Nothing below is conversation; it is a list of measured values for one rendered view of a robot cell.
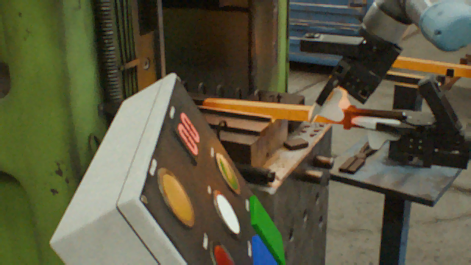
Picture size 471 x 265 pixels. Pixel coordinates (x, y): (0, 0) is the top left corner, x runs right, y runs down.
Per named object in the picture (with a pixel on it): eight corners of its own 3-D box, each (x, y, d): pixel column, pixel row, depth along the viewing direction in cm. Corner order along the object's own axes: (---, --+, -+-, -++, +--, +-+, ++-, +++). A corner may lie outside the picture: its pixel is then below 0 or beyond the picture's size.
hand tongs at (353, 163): (407, 105, 203) (407, 102, 202) (419, 107, 200) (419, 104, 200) (338, 171, 155) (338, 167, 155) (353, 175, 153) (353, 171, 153)
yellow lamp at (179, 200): (204, 210, 54) (203, 167, 53) (179, 235, 50) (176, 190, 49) (175, 204, 56) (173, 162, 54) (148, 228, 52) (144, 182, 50)
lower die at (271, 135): (287, 139, 130) (288, 101, 127) (250, 176, 113) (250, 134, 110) (124, 113, 146) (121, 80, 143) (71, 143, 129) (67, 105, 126)
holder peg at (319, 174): (324, 181, 124) (324, 169, 123) (319, 187, 121) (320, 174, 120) (305, 178, 125) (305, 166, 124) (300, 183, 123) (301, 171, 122)
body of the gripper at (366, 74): (360, 108, 108) (399, 54, 102) (321, 82, 110) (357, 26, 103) (371, 96, 114) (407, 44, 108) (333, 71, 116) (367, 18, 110)
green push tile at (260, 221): (282, 236, 81) (254, 193, 78) (287, 268, 74) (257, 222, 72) (270, 242, 81) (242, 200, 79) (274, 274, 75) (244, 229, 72)
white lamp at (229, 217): (249, 224, 66) (249, 190, 65) (231, 246, 62) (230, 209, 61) (224, 218, 68) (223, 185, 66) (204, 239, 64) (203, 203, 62)
